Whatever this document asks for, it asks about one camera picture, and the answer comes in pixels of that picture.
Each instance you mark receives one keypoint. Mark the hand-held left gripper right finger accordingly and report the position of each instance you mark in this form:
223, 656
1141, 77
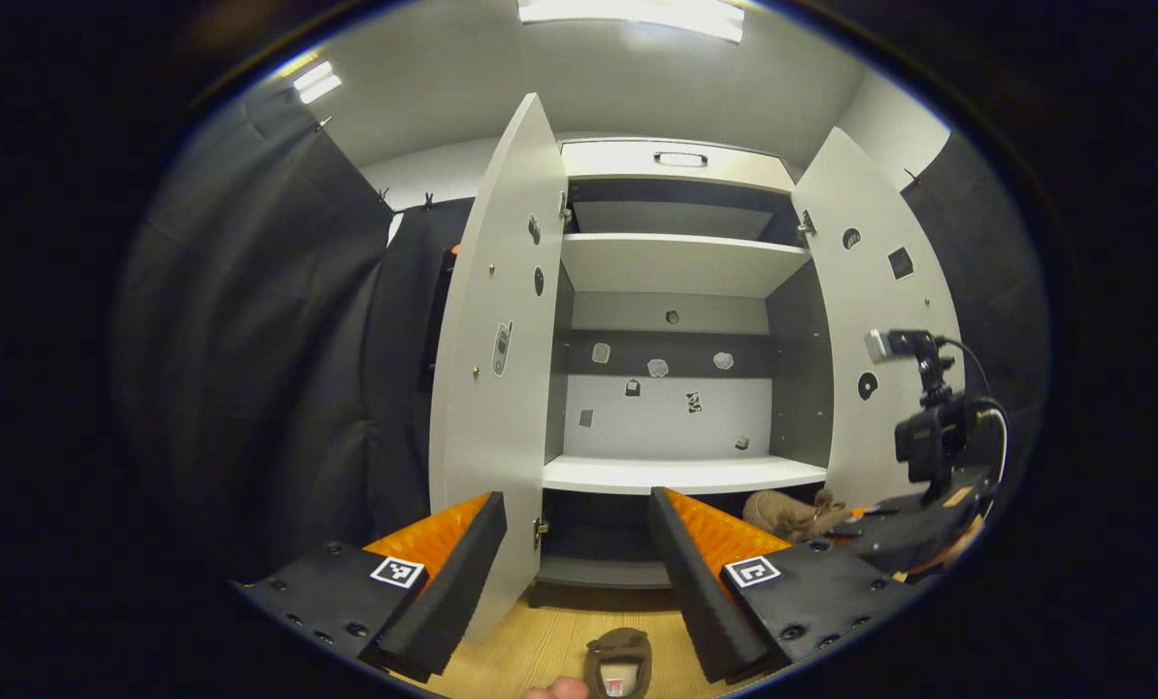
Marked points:
695, 582

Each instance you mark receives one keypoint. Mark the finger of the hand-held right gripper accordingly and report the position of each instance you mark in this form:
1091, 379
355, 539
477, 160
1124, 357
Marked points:
909, 534

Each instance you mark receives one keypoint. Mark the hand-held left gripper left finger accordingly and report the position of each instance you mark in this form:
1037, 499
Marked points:
452, 582

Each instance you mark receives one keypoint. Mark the brown fuzzy shoe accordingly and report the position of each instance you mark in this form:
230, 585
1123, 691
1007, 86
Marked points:
782, 515
617, 646

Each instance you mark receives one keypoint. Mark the white shoe cabinet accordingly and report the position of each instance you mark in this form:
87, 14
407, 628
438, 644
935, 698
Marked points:
685, 474

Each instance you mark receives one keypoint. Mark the white cabinet door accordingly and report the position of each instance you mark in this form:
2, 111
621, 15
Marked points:
481, 456
850, 320

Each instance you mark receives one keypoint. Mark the black backdrop cloth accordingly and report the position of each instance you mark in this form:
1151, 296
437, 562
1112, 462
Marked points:
996, 272
268, 340

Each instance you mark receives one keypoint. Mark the long ceiling light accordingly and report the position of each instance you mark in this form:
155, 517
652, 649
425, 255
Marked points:
637, 17

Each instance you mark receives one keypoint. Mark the small ceiling light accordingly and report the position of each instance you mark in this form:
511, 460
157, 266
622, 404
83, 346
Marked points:
316, 83

